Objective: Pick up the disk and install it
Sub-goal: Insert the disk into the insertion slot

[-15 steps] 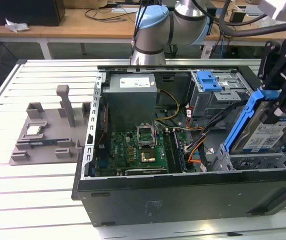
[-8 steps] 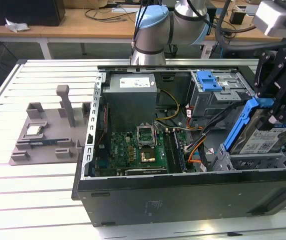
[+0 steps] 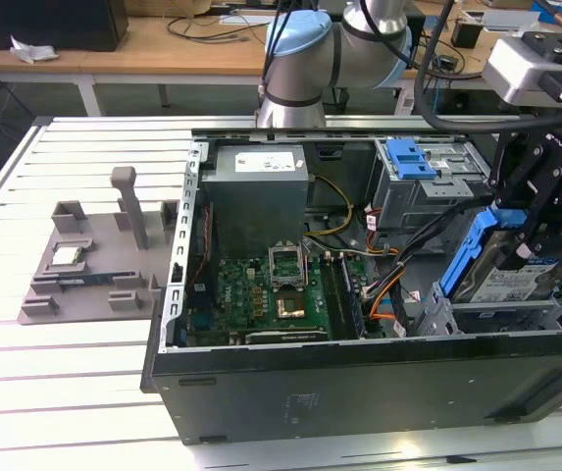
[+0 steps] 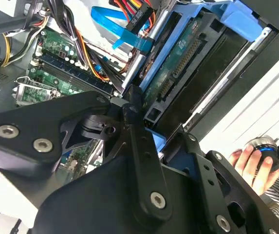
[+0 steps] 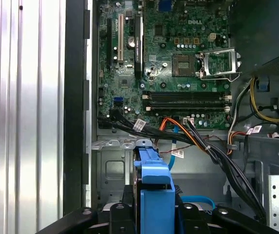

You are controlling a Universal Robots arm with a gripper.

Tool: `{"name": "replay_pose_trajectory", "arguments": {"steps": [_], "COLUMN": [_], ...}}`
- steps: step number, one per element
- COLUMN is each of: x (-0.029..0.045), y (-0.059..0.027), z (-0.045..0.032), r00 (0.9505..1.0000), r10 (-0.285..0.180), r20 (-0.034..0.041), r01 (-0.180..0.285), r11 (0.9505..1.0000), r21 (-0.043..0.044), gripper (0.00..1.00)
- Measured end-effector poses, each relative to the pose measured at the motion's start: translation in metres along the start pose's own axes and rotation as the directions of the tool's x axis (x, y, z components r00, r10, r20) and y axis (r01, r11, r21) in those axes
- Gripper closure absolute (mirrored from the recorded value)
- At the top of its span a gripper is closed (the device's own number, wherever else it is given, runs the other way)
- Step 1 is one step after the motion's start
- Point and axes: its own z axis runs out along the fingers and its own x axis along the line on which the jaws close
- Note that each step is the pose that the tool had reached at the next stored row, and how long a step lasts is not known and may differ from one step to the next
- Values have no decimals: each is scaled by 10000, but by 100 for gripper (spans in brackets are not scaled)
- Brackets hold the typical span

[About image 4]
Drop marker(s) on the person's hand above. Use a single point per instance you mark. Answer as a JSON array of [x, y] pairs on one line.
[[248, 168]]

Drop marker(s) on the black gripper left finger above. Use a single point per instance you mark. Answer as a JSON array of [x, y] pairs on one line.
[[24, 126]]

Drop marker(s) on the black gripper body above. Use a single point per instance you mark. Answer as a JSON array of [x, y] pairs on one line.
[[100, 200]]

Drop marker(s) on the hard disk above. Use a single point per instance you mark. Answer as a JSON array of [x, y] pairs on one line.
[[202, 73]]

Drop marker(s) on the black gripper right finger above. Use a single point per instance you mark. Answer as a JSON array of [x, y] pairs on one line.
[[217, 185]]

